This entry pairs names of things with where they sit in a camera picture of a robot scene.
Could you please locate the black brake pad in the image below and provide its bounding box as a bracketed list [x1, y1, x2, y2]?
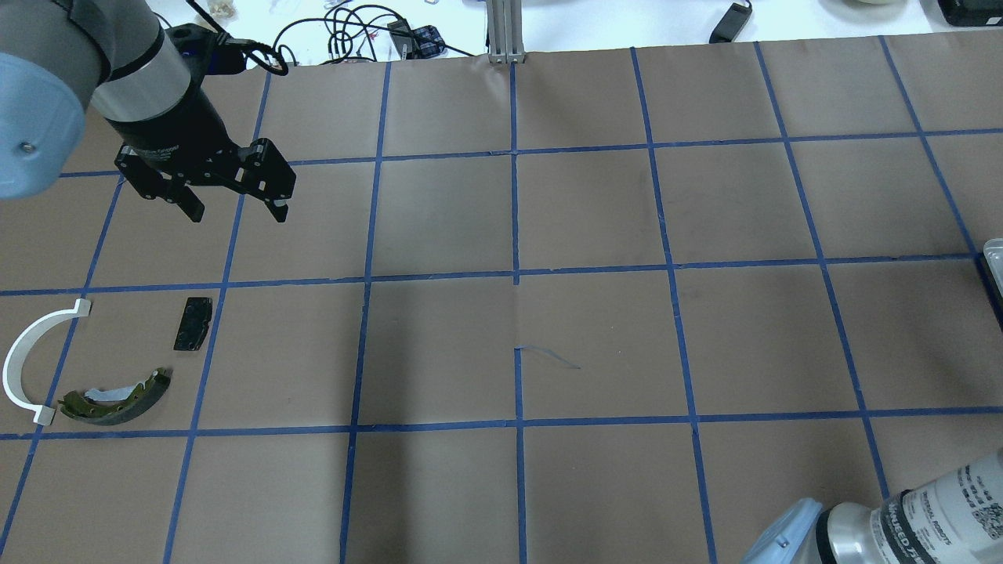
[172, 297, 214, 351]

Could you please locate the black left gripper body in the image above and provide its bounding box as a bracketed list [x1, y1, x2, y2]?
[114, 118, 297, 204]

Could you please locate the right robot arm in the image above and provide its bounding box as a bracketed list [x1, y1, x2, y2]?
[741, 450, 1002, 563]

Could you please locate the olive brake shoe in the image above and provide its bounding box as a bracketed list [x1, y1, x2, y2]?
[58, 367, 172, 426]

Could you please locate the white curved plastic bracket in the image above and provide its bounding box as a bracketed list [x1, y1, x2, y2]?
[2, 298, 92, 426]

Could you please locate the black power adapter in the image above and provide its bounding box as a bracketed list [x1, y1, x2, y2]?
[708, 1, 754, 44]

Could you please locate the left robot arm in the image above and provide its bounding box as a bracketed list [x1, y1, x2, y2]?
[1, 1, 296, 222]

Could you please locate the black cable bundle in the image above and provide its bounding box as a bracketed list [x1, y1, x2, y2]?
[270, 4, 479, 65]

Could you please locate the aluminium frame post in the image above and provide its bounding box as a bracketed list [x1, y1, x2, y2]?
[484, 0, 526, 64]

